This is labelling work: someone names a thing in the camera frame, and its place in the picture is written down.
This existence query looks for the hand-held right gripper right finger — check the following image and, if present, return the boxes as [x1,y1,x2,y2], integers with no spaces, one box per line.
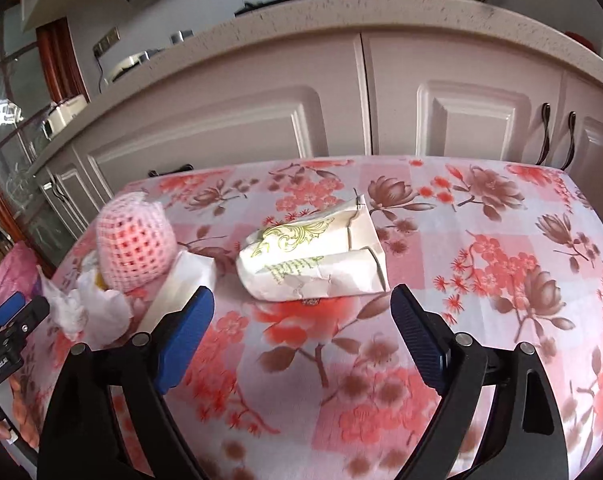
[390,283,569,480]

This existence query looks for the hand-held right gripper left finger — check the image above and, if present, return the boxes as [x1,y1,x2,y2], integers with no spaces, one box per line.
[36,285,215,480]

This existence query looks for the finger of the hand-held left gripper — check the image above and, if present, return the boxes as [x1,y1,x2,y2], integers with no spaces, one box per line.
[0,291,28,327]
[8,296,51,344]

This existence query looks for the bin with pink bag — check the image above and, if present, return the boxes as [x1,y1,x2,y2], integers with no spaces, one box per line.
[0,241,43,322]

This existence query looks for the white tissue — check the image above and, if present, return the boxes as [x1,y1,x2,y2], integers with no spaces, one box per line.
[38,265,133,349]

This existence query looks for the white foam sheet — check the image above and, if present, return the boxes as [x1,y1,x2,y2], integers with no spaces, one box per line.
[144,251,216,330]

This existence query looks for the pink foam fruit net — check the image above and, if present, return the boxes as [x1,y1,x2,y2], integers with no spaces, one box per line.
[95,191,178,292]

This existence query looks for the white printed paper bag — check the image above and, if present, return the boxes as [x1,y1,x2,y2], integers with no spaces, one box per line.
[236,191,391,304]

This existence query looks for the pink floral tablecloth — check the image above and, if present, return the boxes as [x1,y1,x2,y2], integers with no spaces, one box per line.
[8,156,603,480]

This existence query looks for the wooden glass sliding door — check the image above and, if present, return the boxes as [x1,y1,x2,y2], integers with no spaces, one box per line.
[0,15,88,266]

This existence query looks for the white rice cooker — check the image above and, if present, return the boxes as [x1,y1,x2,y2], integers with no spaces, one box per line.
[43,95,90,139]

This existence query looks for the cream base cabinets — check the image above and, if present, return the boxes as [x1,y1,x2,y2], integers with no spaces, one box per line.
[18,0,603,261]

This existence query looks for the white electric griddle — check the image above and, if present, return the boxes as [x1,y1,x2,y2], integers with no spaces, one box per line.
[108,49,153,82]

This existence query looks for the wall socket strip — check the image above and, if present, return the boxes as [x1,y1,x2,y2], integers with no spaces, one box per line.
[92,27,121,57]

